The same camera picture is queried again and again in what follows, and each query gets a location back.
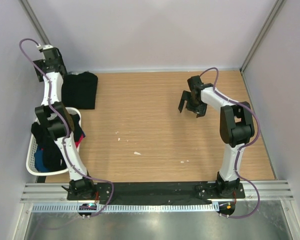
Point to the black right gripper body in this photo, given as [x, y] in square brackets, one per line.
[196, 106]

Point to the slotted cable duct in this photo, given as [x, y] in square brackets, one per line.
[90, 208]

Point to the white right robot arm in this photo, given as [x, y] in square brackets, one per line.
[236, 128]

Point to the black t-shirt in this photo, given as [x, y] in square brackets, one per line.
[79, 91]

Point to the pink garment in basket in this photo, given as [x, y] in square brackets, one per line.
[78, 142]

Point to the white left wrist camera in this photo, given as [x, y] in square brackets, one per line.
[41, 48]

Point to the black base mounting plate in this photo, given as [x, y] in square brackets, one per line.
[158, 193]

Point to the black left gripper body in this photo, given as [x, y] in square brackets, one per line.
[39, 65]

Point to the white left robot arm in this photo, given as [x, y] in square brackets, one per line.
[57, 131]

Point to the black clothes pile in basket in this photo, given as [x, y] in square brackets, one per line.
[52, 156]

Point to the white laundry basket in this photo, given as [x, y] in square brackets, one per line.
[30, 160]

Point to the blue garment in basket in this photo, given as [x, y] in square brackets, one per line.
[38, 161]

